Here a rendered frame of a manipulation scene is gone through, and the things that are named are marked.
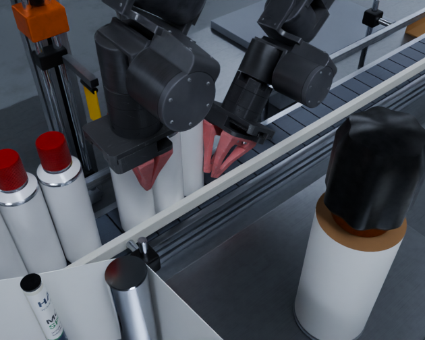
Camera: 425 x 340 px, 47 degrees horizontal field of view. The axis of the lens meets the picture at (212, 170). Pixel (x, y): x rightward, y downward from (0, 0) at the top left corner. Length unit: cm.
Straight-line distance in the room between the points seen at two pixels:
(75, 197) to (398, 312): 42
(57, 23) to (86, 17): 270
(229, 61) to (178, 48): 75
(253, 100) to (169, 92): 30
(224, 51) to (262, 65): 52
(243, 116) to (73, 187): 25
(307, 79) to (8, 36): 271
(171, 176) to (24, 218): 20
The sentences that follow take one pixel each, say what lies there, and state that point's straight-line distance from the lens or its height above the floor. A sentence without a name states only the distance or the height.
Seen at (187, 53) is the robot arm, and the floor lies 123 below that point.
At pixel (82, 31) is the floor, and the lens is 313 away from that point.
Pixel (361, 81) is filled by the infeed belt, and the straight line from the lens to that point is 104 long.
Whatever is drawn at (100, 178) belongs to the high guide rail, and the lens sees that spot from 69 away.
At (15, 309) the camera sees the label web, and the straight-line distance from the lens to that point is 52.
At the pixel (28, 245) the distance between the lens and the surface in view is 63.
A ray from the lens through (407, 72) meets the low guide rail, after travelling 103.
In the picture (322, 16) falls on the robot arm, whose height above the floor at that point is 112.
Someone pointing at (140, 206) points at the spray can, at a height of 95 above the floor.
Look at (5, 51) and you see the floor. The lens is 306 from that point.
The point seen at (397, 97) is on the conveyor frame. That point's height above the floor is 87.
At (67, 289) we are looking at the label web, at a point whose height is 103.
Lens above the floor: 143
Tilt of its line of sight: 44 degrees down
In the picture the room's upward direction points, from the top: straight up
